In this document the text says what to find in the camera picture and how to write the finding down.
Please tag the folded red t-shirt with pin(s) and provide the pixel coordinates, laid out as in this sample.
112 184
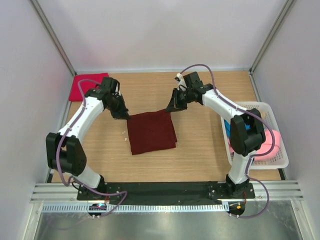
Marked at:
91 81

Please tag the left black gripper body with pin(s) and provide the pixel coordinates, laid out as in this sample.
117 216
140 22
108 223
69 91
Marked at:
117 109

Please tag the blue t-shirt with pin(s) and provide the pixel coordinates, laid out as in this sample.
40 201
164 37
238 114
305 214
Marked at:
227 128

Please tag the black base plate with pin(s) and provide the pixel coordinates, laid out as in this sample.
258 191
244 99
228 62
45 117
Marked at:
177 193

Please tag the white plastic basket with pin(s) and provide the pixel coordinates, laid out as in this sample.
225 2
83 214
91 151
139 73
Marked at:
277 158

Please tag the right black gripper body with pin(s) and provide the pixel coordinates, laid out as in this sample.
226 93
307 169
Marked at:
181 98

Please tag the dark red t-shirt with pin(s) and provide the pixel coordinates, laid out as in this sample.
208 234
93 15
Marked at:
151 131

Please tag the aluminium frame rail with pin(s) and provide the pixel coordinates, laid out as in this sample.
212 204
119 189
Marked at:
274 190

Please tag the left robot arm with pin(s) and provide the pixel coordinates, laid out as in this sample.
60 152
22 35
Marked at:
64 149

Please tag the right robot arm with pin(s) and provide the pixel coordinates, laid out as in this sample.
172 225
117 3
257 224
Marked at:
246 131

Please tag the white slotted cable duct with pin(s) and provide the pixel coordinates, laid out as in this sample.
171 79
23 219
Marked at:
102 208

